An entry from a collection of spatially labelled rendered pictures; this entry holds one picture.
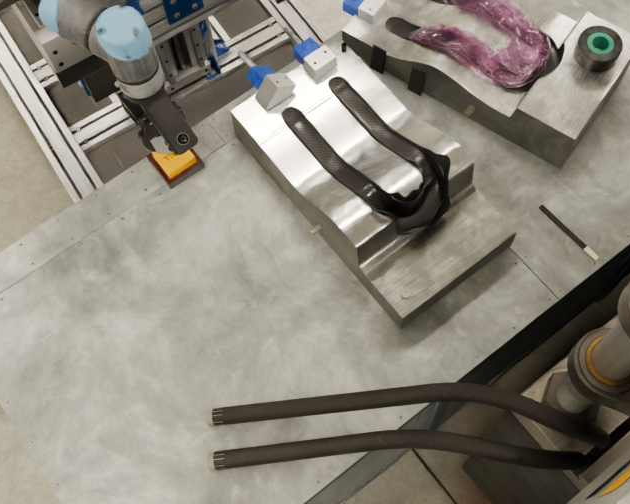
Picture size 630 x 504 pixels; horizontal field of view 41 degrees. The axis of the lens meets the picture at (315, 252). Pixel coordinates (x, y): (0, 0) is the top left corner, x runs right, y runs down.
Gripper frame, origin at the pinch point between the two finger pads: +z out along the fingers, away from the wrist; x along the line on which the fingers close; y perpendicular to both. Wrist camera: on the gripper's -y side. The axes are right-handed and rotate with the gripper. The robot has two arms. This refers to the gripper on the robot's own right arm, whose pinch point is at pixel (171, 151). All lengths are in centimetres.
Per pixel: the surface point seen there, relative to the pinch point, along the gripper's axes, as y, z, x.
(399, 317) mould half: -51, 0, -13
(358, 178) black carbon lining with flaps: -28.4, -5.6, -21.8
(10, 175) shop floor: 74, 85, 28
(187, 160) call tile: -2.8, 1.3, -1.5
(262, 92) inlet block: -3.9, -6.3, -18.9
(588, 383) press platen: -79, -19, -22
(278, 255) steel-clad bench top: -27.4, 4.9, -4.2
